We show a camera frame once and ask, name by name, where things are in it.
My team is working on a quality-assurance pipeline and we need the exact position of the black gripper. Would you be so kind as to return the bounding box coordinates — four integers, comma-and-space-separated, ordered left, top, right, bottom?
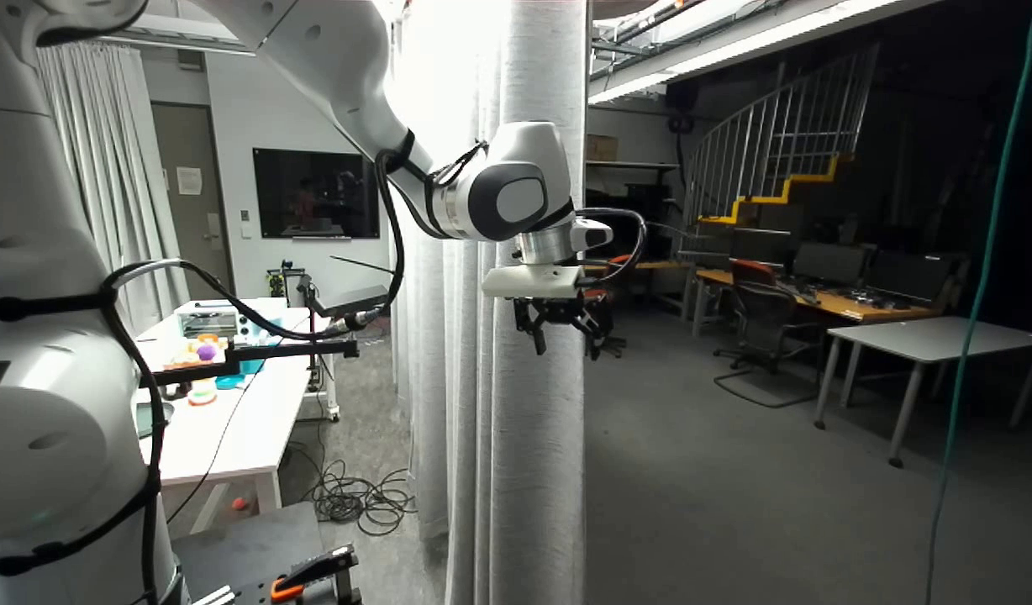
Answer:
511, 292, 608, 362

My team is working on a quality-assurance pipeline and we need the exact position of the grey-white fabric curtain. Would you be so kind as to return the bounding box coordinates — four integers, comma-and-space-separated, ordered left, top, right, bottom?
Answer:
389, 0, 593, 605

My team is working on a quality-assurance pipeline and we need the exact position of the pleated white background curtain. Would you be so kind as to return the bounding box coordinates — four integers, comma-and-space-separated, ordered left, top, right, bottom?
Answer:
37, 45, 193, 340

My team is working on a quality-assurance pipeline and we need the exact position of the orange office chair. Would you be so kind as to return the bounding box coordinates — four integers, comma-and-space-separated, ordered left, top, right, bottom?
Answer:
584, 281, 641, 362

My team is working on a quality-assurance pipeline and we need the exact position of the long wooden desk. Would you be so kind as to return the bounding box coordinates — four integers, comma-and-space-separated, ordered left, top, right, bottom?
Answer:
584, 255, 690, 337

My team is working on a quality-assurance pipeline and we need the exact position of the black shelf unit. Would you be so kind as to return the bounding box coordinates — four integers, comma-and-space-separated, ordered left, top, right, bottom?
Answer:
584, 154, 679, 262

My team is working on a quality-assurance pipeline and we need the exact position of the black chair with orange headrest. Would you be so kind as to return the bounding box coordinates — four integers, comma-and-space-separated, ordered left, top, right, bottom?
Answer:
710, 255, 822, 414

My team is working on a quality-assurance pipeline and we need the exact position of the staircase with yellow trim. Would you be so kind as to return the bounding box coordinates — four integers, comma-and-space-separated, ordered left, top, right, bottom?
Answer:
679, 45, 883, 266

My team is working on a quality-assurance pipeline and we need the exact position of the black upright stand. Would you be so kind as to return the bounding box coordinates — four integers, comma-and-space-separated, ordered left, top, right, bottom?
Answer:
262, 259, 338, 422

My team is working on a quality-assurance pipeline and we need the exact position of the small dark computer monitor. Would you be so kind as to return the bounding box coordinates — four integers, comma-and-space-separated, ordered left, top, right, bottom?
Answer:
790, 238, 873, 290

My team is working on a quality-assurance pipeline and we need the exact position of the black horizontal rod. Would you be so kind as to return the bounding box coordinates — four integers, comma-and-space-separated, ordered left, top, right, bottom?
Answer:
140, 337, 361, 390

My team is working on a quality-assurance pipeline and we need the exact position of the wooden desk with monitors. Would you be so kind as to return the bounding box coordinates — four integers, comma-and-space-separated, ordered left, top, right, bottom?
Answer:
692, 266, 943, 340

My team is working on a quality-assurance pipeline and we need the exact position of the white work table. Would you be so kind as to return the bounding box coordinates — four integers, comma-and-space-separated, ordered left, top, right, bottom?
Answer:
131, 294, 342, 534

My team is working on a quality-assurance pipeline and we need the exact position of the teal flat tray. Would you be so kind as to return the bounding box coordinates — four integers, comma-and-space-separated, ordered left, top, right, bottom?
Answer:
212, 355, 268, 392

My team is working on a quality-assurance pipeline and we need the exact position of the long ceiling light bar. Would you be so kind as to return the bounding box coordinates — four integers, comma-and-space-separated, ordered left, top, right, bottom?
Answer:
584, 0, 943, 112

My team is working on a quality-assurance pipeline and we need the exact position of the orange and black clamp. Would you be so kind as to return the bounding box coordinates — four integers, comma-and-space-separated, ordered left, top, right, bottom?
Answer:
262, 544, 364, 605

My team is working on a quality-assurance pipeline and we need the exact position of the wide dark computer monitor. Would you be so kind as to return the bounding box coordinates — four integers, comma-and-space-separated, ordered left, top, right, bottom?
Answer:
864, 245, 968, 308

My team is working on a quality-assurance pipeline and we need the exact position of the clear plastic box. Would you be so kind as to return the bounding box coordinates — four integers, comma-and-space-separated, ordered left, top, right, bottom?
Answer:
175, 298, 241, 341

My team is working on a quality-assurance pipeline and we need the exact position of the grey table with metal legs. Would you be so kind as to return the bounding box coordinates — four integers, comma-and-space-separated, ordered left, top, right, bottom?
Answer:
810, 317, 1032, 470

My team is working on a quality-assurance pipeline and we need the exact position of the grey door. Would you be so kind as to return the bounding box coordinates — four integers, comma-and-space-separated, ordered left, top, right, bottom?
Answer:
151, 99, 240, 303

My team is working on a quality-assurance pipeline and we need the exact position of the black mounting platform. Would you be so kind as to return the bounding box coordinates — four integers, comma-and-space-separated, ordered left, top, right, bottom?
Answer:
170, 502, 367, 605

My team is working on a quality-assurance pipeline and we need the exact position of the tangled floor cable bundle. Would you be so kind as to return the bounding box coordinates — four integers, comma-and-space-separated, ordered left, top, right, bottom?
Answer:
310, 464, 419, 541

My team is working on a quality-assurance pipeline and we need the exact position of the black wall display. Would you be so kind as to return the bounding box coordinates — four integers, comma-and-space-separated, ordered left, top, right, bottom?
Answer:
253, 145, 383, 242

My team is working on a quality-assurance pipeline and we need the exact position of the green hanging cable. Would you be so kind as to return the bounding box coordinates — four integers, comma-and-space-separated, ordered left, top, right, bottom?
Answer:
922, 0, 1032, 605

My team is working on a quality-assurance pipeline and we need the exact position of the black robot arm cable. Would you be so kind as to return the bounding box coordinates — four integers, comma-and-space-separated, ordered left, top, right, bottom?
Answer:
0, 130, 651, 605

